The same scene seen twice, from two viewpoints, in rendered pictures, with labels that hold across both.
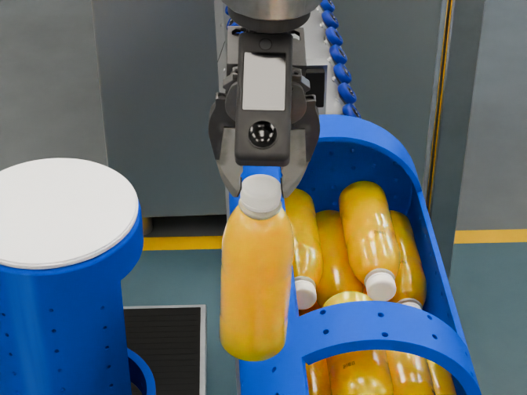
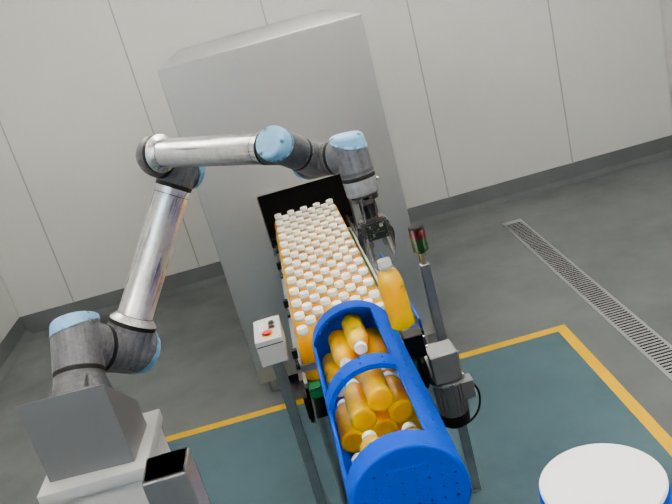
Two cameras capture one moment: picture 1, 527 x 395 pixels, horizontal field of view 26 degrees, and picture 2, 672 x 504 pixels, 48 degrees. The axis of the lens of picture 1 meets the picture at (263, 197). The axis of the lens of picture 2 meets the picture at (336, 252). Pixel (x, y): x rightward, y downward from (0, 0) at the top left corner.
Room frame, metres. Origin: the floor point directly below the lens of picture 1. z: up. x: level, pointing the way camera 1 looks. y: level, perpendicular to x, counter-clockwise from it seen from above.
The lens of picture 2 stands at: (2.82, -0.08, 2.23)
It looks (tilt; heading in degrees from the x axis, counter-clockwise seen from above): 20 degrees down; 181
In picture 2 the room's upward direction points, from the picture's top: 15 degrees counter-clockwise
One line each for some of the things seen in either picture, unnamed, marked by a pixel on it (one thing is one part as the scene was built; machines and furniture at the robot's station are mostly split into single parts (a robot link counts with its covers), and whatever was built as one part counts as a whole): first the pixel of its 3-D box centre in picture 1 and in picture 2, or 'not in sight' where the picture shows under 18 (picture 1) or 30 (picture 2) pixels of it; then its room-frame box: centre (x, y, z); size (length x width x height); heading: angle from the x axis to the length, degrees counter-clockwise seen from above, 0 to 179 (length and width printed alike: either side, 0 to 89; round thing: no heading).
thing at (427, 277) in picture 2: not in sight; (452, 382); (0.05, 0.19, 0.55); 0.04 x 0.04 x 1.10; 4
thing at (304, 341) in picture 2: not in sight; (309, 353); (0.34, -0.32, 0.99); 0.07 x 0.07 x 0.19
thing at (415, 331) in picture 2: not in sight; (412, 345); (0.40, 0.05, 0.95); 0.10 x 0.07 x 0.10; 94
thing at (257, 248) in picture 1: (256, 273); (394, 295); (0.88, 0.01, 1.37); 0.07 x 0.07 x 0.19
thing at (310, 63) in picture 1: (299, 101); not in sight; (1.78, -0.07, 1.00); 0.10 x 0.04 x 0.15; 94
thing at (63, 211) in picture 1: (49, 210); (602, 482); (1.42, 0.33, 1.03); 0.28 x 0.28 x 0.01
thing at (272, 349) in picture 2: not in sight; (270, 340); (0.27, -0.45, 1.05); 0.20 x 0.10 x 0.10; 4
